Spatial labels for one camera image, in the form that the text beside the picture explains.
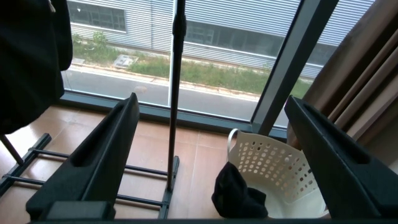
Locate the white laundry basket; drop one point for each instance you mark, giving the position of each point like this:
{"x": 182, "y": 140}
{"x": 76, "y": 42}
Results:
{"x": 270, "y": 161}

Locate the heap of clothes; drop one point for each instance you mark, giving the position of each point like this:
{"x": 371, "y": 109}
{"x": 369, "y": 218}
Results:
{"x": 236, "y": 196}

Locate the brown curtain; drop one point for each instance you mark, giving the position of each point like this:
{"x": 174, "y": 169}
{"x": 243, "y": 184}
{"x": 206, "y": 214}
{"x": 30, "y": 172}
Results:
{"x": 357, "y": 62}

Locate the black clothes rack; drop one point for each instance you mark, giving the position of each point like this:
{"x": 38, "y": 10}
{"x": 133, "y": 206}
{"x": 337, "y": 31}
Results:
{"x": 175, "y": 93}

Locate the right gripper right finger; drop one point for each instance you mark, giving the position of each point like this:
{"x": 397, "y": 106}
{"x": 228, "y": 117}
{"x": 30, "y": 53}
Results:
{"x": 348, "y": 174}

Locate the black shorts with white stripes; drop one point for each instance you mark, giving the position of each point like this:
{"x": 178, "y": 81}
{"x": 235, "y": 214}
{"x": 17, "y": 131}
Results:
{"x": 28, "y": 62}

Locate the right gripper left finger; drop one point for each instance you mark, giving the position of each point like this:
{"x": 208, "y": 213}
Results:
{"x": 99, "y": 168}

